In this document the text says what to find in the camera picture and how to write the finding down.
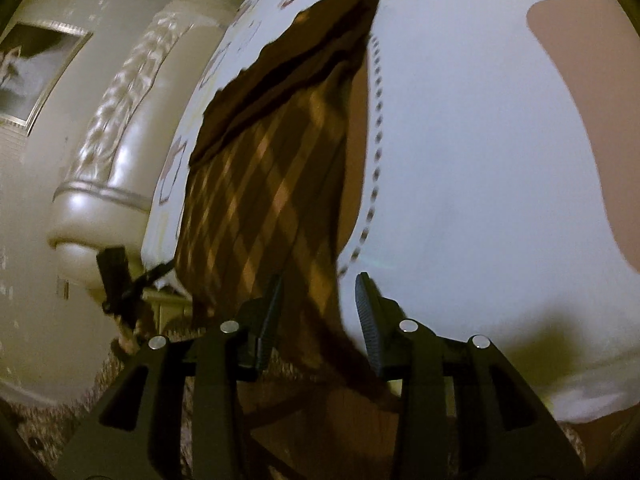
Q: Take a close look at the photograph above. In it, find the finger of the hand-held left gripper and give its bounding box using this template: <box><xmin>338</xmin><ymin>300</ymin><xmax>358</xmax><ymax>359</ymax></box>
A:
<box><xmin>96</xmin><ymin>245</ymin><xmax>134</xmax><ymax>317</ymax></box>
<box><xmin>129</xmin><ymin>259</ymin><xmax>177</xmax><ymax>295</ymax></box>

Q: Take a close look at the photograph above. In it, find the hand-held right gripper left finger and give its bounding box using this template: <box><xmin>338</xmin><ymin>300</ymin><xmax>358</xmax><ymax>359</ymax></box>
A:
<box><xmin>55</xmin><ymin>274</ymin><xmax>284</xmax><ymax>480</ymax></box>

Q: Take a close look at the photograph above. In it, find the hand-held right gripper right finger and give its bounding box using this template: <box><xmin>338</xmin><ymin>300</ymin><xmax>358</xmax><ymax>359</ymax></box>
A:
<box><xmin>354</xmin><ymin>271</ymin><xmax>588</xmax><ymax>480</ymax></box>

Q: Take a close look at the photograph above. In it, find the brown plaid garment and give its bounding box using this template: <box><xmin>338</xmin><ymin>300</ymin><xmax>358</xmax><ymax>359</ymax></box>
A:
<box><xmin>177</xmin><ymin>0</ymin><xmax>407</xmax><ymax>406</ymax></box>

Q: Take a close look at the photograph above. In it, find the cream tufted headboard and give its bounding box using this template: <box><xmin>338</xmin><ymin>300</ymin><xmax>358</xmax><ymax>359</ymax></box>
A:
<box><xmin>47</xmin><ymin>0</ymin><xmax>242</xmax><ymax>307</ymax></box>

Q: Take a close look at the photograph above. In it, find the leopard pattern carpet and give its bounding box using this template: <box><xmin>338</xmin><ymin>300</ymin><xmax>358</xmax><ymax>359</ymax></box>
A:
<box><xmin>0</xmin><ymin>327</ymin><xmax>201</xmax><ymax>480</ymax></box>

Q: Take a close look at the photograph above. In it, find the patterned white bed sheet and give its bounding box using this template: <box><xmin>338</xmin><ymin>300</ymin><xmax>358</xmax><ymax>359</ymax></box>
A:
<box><xmin>140</xmin><ymin>0</ymin><xmax>640</xmax><ymax>426</ymax></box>

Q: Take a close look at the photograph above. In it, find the framed wall picture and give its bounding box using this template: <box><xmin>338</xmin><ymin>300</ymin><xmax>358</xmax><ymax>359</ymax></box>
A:
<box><xmin>0</xmin><ymin>20</ymin><xmax>94</xmax><ymax>136</ymax></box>

